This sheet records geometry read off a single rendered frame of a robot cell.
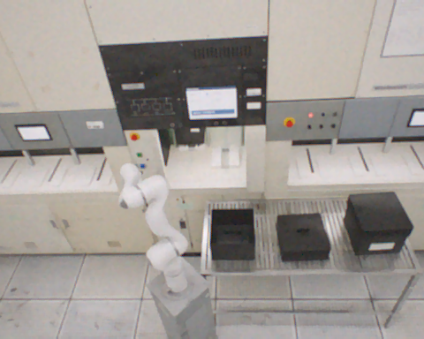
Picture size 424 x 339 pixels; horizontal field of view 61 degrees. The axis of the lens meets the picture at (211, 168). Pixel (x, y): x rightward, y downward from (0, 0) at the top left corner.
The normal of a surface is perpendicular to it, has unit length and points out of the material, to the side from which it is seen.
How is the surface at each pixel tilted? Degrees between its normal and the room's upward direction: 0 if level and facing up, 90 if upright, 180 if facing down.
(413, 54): 90
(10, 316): 0
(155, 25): 93
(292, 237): 0
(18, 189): 0
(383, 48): 90
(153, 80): 90
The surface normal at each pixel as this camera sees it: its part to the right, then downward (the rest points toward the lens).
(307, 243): -0.07, -0.73
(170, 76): -0.04, 0.68
